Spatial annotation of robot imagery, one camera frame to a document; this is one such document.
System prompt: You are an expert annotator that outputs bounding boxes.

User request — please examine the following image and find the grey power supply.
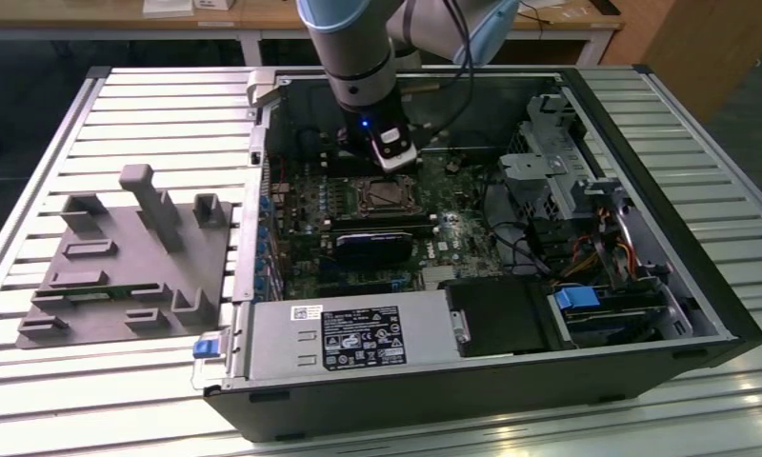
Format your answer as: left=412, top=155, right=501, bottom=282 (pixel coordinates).
left=244, top=297, right=460, bottom=382

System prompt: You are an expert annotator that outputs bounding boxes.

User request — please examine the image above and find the black flat cable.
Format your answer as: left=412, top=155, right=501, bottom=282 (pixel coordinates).
left=592, top=209, right=623, bottom=289

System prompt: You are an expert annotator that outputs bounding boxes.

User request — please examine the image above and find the grey plastic parts rack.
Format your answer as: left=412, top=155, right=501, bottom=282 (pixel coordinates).
left=13, top=164, right=240, bottom=351

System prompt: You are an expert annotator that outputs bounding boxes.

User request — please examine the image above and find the orange yellow wire bundle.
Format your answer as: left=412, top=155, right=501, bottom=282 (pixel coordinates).
left=561, top=240, right=640, bottom=280

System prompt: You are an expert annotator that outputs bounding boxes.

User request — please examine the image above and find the wooden desk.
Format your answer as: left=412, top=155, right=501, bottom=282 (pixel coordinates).
left=0, top=0, right=627, bottom=68

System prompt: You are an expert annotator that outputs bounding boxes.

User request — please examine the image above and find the wooden cabinet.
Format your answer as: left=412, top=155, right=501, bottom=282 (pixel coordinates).
left=599, top=0, right=762, bottom=125

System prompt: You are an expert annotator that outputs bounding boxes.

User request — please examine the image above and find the black graphics card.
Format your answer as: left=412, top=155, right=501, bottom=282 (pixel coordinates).
left=328, top=231, right=420, bottom=268

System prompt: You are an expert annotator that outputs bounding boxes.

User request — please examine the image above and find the black drive bay cover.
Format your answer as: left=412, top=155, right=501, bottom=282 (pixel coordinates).
left=440, top=276, right=564, bottom=358

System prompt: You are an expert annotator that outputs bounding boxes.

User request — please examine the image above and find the metal disk bay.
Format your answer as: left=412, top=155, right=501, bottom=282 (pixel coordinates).
left=544, top=278, right=696, bottom=351

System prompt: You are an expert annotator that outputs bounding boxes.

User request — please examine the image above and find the black expansion slot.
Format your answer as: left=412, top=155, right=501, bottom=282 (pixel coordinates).
left=316, top=281, right=403, bottom=294

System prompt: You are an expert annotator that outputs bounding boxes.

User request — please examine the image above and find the CPU socket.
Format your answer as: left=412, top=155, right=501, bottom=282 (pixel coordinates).
left=352, top=172, right=423, bottom=218

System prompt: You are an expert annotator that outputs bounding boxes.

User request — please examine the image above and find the blue disk carrier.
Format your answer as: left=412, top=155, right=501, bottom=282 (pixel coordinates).
left=551, top=284, right=602, bottom=315

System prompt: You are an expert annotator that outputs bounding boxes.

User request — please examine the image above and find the black wire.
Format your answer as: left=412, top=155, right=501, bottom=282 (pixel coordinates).
left=491, top=218, right=553, bottom=280

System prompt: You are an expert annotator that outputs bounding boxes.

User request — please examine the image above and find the green motherboard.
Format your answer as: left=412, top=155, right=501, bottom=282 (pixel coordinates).
left=262, top=142, right=515, bottom=304

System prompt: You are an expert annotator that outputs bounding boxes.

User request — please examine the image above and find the silver chipset heatsink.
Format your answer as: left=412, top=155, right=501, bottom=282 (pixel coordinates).
left=421, top=266, right=459, bottom=289

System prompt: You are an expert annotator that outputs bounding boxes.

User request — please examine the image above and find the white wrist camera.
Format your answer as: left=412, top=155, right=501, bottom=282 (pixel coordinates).
left=370, top=126, right=419, bottom=173

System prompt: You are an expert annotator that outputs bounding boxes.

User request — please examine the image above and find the black PC case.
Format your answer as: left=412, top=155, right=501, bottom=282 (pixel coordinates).
left=200, top=64, right=762, bottom=429

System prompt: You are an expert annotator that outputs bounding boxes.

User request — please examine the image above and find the grey metal drive cage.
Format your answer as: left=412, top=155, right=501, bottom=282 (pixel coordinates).
left=497, top=93, right=618, bottom=221

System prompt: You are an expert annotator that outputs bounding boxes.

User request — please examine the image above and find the blue plastic latch tab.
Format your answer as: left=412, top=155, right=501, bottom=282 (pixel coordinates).
left=190, top=335, right=221, bottom=359

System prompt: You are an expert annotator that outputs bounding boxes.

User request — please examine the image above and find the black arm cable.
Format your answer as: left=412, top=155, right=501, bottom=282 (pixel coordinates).
left=411, top=0, right=484, bottom=144

